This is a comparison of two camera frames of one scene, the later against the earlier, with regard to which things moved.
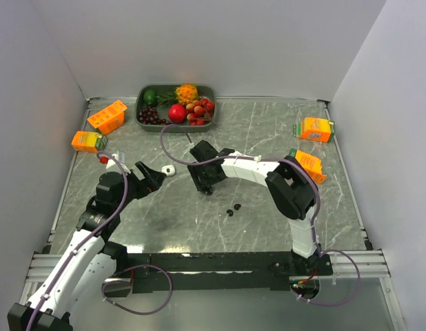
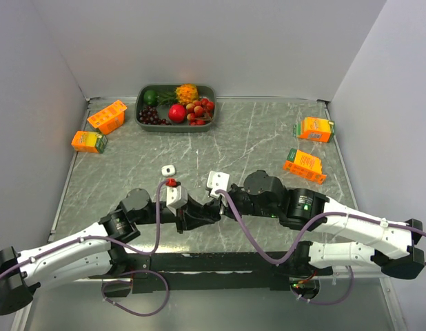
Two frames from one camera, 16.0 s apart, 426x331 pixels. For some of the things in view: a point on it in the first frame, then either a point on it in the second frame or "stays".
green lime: (150, 97) stays
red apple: (177, 113) stays
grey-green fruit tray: (205, 91) stays
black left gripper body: (137, 188) → (183, 218)
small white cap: (169, 169) stays
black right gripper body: (207, 178) → (243, 204)
